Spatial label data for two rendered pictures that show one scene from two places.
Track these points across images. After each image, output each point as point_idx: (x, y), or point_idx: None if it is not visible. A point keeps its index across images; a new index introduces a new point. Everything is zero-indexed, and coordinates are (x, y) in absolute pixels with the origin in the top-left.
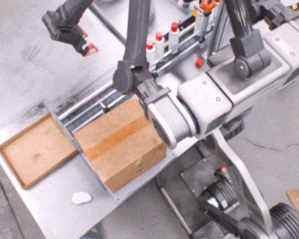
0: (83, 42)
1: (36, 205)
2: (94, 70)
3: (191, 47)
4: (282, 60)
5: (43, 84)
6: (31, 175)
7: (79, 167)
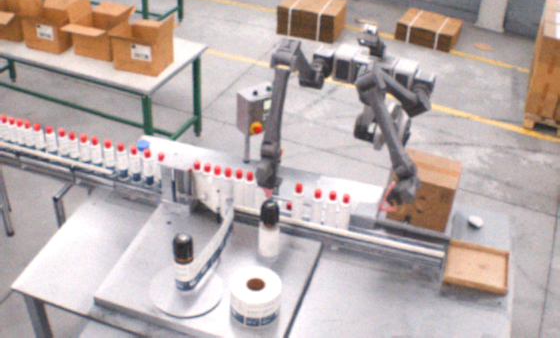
0: (398, 182)
1: (507, 244)
2: (368, 277)
3: (281, 210)
4: (360, 50)
5: (423, 306)
6: (496, 259)
7: (458, 236)
